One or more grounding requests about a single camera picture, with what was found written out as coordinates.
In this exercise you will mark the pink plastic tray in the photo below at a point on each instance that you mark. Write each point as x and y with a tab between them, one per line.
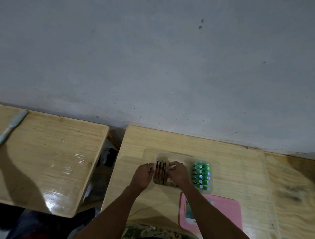
228	209

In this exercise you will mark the person's left forearm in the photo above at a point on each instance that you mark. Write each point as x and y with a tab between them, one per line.
115	211

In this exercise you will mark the light blue comb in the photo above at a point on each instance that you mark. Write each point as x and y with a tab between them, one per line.
12	126

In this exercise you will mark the dark blue cloth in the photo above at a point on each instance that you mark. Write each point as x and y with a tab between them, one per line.
37	225

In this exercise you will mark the camouflage trousers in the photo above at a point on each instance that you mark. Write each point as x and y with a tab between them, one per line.
152	233

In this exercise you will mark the black object under tables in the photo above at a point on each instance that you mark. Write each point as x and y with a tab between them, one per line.
112	157

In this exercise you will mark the person's right hand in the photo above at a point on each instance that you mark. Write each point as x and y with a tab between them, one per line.
179	173

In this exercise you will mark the person's right fingers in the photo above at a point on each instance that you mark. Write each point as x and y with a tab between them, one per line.
172	168

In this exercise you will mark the row of green capped bottles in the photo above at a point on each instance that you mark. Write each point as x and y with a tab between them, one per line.
201	176

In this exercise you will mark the person's left fingers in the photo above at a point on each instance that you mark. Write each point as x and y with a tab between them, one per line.
151	168

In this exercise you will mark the dark red box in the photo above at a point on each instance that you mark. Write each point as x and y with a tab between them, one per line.
164	173
157	170

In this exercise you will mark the person's right forearm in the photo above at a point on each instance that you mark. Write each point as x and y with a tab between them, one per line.
209	214

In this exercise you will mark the clear plastic tray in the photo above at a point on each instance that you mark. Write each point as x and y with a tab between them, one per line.
189	157

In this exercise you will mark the teal packet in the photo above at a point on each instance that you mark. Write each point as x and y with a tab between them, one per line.
189	213

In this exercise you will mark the person's left hand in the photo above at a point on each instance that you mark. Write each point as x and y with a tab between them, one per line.
142	176

